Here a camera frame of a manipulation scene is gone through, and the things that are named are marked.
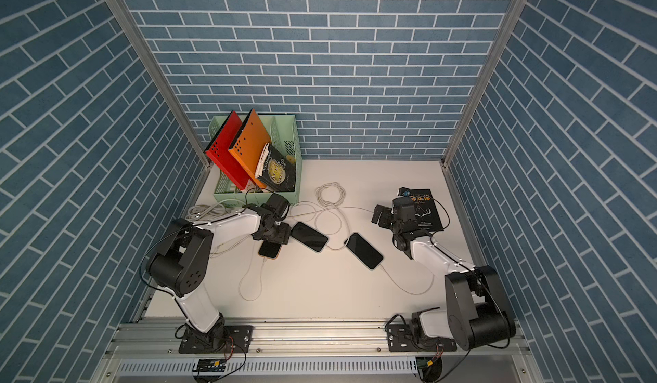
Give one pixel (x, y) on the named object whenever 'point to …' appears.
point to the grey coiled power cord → (203, 211)
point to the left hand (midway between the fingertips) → (283, 236)
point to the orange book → (248, 146)
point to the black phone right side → (364, 250)
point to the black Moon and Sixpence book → (275, 170)
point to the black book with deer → (427, 214)
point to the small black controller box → (210, 365)
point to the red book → (218, 152)
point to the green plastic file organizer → (282, 132)
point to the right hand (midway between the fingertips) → (388, 210)
